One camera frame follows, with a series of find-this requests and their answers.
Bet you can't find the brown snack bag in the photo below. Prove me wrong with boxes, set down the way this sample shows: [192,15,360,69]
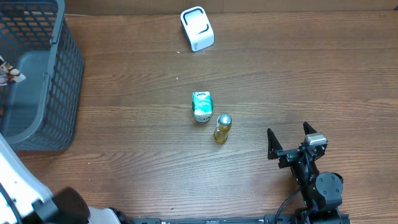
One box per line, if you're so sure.
[1,57,26,86]

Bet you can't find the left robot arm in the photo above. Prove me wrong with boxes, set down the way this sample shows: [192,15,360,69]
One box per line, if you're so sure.
[1,137,131,224]

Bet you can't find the dark grey plastic basket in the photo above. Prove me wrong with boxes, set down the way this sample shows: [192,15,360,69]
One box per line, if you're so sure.
[1,0,84,151]

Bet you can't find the white barcode scanner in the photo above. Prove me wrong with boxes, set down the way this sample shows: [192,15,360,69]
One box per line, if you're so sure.
[180,6,215,52]

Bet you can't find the teal tissue pack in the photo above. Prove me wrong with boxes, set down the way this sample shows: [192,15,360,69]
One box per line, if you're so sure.
[192,91,213,123]

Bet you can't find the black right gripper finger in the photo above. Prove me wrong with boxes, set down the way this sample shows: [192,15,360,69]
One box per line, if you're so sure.
[303,121,317,135]
[267,128,283,160]

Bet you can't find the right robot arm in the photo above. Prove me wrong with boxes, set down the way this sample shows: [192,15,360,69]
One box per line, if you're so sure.
[267,122,351,224]

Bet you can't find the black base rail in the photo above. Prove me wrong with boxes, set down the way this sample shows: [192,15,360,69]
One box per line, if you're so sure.
[131,215,303,224]

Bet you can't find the yellow liquid bottle silver cap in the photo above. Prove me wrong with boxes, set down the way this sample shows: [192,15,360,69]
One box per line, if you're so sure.
[213,113,232,144]

